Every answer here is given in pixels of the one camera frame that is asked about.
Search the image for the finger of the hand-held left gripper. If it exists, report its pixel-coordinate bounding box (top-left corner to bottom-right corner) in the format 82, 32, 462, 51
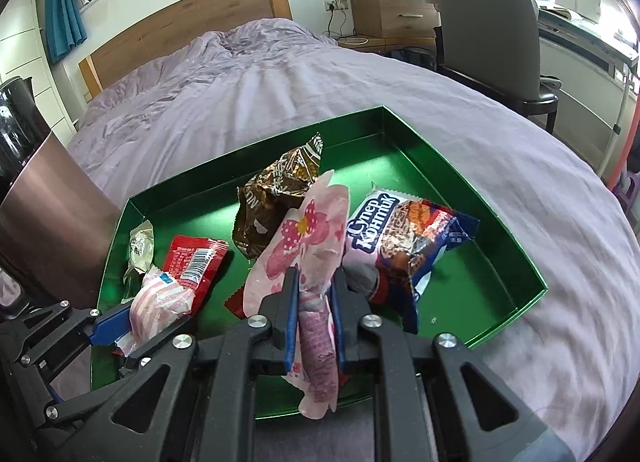
44, 321, 198, 425
10, 299, 135, 368

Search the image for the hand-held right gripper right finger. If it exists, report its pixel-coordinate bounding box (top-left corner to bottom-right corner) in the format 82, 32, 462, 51
330, 269, 571, 462

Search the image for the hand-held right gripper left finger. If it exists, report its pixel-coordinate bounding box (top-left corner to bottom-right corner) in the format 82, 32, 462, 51
70, 267, 303, 462

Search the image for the pink striped candy packet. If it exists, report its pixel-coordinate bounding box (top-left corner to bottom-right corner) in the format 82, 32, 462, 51
116, 267, 196, 355

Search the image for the square red snack packet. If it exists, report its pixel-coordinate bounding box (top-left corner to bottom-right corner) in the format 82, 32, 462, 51
225, 287, 251, 320

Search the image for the olive green candy packet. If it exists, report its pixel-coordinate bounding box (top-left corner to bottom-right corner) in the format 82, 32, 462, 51
122, 221, 156, 300

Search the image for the pink flower snack packet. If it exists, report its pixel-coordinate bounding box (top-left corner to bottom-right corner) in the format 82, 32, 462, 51
243, 169, 351, 420

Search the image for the long red snack packet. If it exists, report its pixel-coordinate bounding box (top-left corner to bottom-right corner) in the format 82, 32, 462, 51
165, 235, 230, 315

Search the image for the white blue wafer packet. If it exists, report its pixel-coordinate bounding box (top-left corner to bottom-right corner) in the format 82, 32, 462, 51
345, 182, 481, 335

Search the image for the brown crinkled snack packet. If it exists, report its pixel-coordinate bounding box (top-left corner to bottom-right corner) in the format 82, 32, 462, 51
232, 133, 325, 260

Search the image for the green tray box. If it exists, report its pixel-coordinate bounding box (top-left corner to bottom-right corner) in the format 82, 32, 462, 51
90, 104, 548, 420

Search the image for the brown black electric kettle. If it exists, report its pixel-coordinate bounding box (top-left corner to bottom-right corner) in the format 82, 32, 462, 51
0, 75, 118, 323

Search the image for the white wardrobe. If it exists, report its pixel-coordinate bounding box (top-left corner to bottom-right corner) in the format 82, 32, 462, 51
0, 0, 78, 133

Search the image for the wooden headboard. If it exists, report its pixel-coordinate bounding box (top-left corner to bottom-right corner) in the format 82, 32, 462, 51
77, 0, 293, 103

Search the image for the teal curtain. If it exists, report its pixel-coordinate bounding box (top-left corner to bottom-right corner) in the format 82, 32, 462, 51
45, 0, 88, 66

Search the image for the purple plastic stool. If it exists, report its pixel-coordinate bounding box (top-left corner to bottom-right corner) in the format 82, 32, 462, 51
614, 173, 640, 230

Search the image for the wooden nightstand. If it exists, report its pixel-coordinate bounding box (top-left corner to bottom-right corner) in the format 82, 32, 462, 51
347, 0, 443, 56

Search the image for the grey office chair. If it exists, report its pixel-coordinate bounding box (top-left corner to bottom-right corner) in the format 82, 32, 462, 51
432, 0, 561, 135

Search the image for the red pole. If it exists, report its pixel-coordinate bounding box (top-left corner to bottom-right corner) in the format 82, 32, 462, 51
607, 92, 640, 190

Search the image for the white desk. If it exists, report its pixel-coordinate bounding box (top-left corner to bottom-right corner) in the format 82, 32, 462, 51
537, 0, 640, 178

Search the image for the white box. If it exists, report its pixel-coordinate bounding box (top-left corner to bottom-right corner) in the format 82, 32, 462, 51
554, 0, 603, 23

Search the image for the black power cable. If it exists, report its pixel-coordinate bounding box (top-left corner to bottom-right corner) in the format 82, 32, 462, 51
326, 10, 386, 48

